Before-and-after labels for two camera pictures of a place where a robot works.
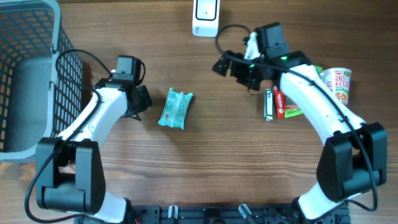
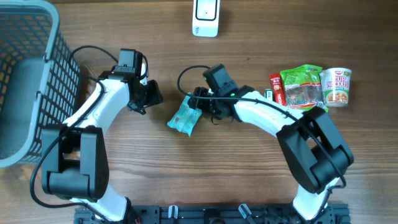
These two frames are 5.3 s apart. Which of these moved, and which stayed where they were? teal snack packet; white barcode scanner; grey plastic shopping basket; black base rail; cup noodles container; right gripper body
Moved: teal snack packet; right gripper body
Stayed: cup noodles container; white barcode scanner; black base rail; grey plastic shopping basket
